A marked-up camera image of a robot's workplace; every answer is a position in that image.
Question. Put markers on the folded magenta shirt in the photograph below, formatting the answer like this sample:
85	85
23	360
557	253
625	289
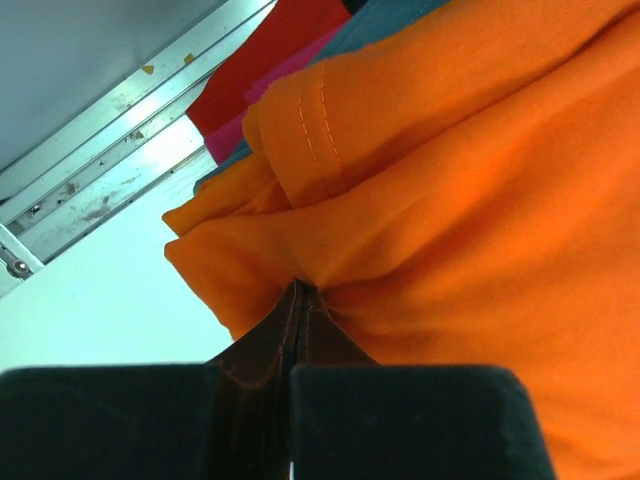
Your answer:
275	97

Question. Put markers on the folded grey shirt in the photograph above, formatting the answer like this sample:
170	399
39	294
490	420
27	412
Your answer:
370	22

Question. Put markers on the folded red shirt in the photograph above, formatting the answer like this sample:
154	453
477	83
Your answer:
289	27

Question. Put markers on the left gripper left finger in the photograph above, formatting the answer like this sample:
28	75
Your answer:
222	419

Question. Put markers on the orange t shirt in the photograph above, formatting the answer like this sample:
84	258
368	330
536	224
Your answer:
465	191

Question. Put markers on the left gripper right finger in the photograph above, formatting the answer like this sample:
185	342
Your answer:
352	418

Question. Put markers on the side aluminium frame rail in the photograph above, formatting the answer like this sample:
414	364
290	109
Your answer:
117	148

